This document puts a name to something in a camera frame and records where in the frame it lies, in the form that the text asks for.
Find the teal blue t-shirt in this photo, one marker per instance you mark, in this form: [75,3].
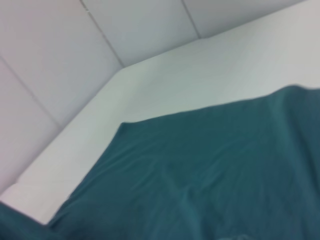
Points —
[190,175]

